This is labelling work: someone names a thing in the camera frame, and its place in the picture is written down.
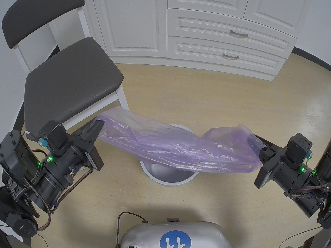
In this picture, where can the white wardrobe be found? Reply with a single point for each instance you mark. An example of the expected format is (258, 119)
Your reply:
(134, 17)

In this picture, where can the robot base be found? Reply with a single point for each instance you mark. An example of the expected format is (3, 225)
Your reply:
(144, 236)

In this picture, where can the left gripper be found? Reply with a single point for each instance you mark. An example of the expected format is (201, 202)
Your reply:
(62, 172)

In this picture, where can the white trash bin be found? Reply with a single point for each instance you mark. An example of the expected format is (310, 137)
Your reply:
(170, 177)

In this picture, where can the purple plastic bag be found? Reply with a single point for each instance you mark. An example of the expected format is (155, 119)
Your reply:
(175, 148)

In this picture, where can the white chair dark grey seat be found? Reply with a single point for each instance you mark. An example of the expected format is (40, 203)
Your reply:
(72, 81)

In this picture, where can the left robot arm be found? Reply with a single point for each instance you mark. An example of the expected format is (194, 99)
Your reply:
(15, 154)

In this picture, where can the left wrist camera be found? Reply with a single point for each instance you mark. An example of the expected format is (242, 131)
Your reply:
(55, 137)

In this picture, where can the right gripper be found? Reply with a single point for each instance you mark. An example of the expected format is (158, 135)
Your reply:
(289, 182)

